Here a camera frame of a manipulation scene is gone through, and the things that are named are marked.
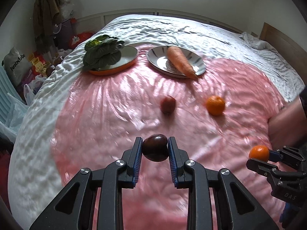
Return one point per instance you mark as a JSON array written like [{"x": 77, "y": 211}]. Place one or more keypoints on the orange carrot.
[{"x": 177, "y": 58}]

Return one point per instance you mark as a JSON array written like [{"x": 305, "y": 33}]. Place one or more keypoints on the yellow red snack package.
[{"x": 39, "y": 65}]

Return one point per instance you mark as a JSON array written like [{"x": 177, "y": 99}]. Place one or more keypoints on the purple storage bin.
[{"x": 64, "y": 36}]

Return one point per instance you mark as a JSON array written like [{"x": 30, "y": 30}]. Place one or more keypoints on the light blue plastic crate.
[{"x": 6, "y": 88}]

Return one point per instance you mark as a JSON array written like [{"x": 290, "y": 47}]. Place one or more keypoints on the person's bare forearm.
[{"x": 288, "y": 127}]

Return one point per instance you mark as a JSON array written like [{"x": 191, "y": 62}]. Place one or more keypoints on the white plastic bag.
[{"x": 32, "y": 88}]

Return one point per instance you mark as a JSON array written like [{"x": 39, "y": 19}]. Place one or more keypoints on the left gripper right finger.
[{"x": 215, "y": 196}]

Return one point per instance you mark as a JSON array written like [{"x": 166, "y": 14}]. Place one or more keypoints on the brown hanging jacket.
[{"x": 46, "y": 14}]

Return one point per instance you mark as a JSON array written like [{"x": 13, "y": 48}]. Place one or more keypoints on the red bag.
[{"x": 79, "y": 38}]

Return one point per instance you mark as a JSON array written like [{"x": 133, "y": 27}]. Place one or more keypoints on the blue gloved right hand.
[{"x": 289, "y": 213}]

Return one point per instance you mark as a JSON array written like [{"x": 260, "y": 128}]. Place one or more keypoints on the white quilted bed duvet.
[{"x": 34, "y": 180}]

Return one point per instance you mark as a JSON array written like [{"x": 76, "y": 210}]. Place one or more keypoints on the dark purple plum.
[{"x": 155, "y": 148}]

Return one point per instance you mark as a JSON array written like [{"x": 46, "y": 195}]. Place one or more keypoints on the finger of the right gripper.
[
  {"x": 262, "y": 168},
  {"x": 286, "y": 155}
]

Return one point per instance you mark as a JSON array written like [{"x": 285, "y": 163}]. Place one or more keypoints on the red plum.
[{"x": 168, "y": 105}]

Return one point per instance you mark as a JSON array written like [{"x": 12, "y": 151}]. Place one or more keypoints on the orange mandarin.
[
  {"x": 215, "y": 105},
  {"x": 260, "y": 152}
]

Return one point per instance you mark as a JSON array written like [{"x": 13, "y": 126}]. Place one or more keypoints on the green leafy vegetable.
[{"x": 98, "y": 51}]

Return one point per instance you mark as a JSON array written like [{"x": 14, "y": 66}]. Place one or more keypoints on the striped white plate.
[{"x": 157, "y": 56}]

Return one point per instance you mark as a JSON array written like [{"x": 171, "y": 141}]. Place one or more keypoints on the grey printed bag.
[{"x": 16, "y": 66}]

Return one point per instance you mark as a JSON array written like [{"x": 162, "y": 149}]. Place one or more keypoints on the wooden headboard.
[{"x": 293, "y": 53}]

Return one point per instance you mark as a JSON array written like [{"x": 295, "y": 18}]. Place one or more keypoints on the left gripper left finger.
[{"x": 74, "y": 205}]

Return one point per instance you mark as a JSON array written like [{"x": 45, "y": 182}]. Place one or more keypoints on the orange rimmed plate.
[{"x": 118, "y": 62}]

